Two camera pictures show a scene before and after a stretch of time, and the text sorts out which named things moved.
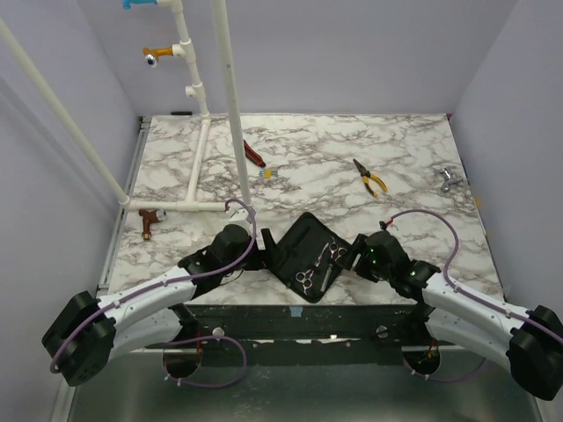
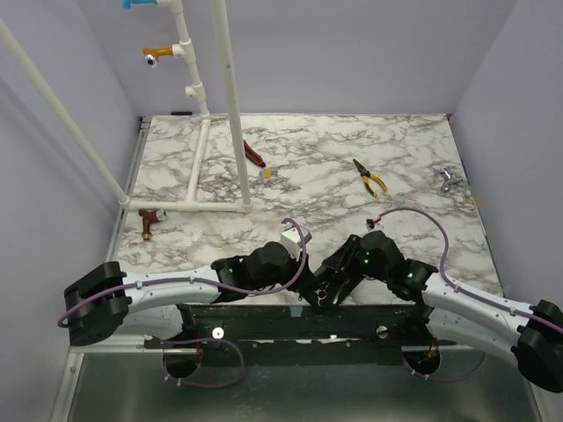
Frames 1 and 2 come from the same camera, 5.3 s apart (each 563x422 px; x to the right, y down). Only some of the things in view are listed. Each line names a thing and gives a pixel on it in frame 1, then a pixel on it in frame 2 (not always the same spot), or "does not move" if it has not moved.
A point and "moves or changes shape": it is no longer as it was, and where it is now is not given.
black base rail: (303, 334) does not move
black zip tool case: (310, 256) moves or changes shape
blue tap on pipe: (127, 3) does not move
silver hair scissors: (305, 278) moves or changes shape
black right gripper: (358, 250) does not move
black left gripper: (260, 256) -> (302, 282)
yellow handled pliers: (367, 177) does not move
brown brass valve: (150, 217) does not move
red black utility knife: (252, 156) does not move
